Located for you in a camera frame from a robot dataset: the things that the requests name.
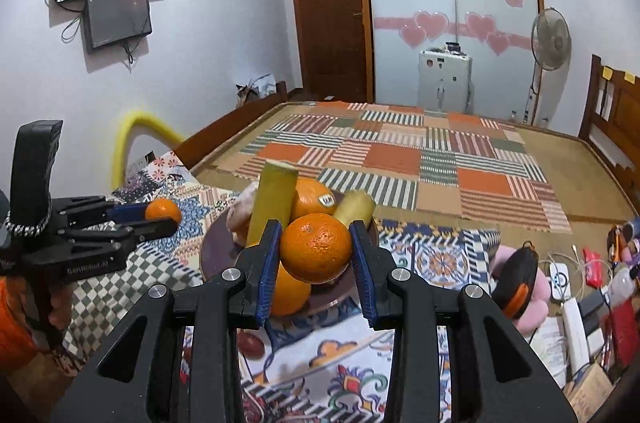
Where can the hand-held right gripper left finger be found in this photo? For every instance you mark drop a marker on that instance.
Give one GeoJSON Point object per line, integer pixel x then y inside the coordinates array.
{"type": "Point", "coordinates": [267, 273]}

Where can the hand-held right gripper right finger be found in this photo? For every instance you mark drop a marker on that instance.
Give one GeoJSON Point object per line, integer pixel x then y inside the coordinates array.
{"type": "Point", "coordinates": [362, 275]}

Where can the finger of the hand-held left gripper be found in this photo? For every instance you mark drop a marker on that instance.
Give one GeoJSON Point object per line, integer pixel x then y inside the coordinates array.
{"type": "Point", "coordinates": [145, 232]}
{"type": "Point", "coordinates": [110, 209]}

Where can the small orange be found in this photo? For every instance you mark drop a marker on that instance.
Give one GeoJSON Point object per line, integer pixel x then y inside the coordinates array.
{"type": "Point", "coordinates": [162, 209]}

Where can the purple plate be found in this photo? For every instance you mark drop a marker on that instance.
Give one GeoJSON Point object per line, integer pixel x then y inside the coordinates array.
{"type": "Point", "coordinates": [330, 290]}

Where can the peeled pomelo segment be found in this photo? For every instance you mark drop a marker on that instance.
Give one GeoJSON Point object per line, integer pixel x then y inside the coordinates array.
{"type": "Point", "coordinates": [242, 213]}

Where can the green sugarcane piece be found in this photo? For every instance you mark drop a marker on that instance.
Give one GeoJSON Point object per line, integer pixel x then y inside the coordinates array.
{"type": "Point", "coordinates": [272, 203]}
{"type": "Point", "coordinates": [355, 208]}

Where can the large orange with sticker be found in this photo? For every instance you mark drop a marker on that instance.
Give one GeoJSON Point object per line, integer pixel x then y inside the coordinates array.
{"type": "Point", "coordinates": [312, 198]}

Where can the person's left hand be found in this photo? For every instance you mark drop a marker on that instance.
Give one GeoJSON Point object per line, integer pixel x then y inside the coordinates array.
{"type": "Point", "coordinates": [61, 303]}

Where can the green checkered cloth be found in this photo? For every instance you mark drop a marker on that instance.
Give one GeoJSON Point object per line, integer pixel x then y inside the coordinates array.
{"type": "Point", "coordinates": [150, 268]}

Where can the colourful patterned bedsheet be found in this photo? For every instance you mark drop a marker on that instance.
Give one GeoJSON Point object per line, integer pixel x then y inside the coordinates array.
{"type": "Point", "coordinates": [430, 258]}

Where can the yellow foam tube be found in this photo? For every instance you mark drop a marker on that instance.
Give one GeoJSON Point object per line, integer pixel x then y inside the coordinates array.
{"type": "Point", "coordinates": [120, 138]}

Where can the striped patchwork blanket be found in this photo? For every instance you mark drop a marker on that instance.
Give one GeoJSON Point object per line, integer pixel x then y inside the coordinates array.
{"type": "Point", "coordinates": [400, 153]}

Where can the black and orange pouch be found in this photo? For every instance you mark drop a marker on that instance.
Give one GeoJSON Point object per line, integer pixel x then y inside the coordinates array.
{"type": "Point", "coordinates": [515, 278]}

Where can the pink plush toy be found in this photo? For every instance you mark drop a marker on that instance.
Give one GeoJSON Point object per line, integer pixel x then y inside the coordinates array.
{"type": "Point", "coordinates": [537, 300]}

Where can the pile of clothes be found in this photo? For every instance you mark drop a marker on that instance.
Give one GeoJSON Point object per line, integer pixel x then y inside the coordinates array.
{"type": "Point", "coordinates": [257, 89]}

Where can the white appliance by wardrobe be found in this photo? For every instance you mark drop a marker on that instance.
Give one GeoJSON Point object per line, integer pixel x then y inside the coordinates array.
{"type": "Point", "coordinates": [445, 78]}

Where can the white power strip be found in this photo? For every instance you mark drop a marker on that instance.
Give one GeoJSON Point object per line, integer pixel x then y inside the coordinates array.
{"type": "Point", "coordinates": [576, 333]}

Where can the woven straw bed mat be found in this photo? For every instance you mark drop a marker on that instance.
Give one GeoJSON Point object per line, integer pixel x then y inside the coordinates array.
{"type": "Point", "coordinates": [575, 183]}

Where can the red packet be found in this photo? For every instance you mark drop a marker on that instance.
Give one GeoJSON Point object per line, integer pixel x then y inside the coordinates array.
{"type": "Point", "coordinates": [595, 268]}

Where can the brown wooden door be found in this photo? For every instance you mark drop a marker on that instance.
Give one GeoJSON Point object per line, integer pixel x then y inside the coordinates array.
{"type": "Point", "coordinates": [332, 23]}

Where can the cardboard box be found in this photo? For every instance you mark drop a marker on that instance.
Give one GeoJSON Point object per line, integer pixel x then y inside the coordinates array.
{"type": "Point", "coordinates": [590, 390]}

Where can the red booklet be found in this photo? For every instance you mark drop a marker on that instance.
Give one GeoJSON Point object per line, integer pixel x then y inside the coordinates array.
{"type": "Point", "coordinates": [620, 335]}

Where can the standing fan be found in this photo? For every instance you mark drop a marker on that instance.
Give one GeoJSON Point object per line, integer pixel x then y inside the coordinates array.
{"type": "Point", "coordinates": [550, 38]}

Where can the small black wall monitor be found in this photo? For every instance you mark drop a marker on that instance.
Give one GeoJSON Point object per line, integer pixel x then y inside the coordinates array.
{"type": "Point", "coordinates": [117, 19]}

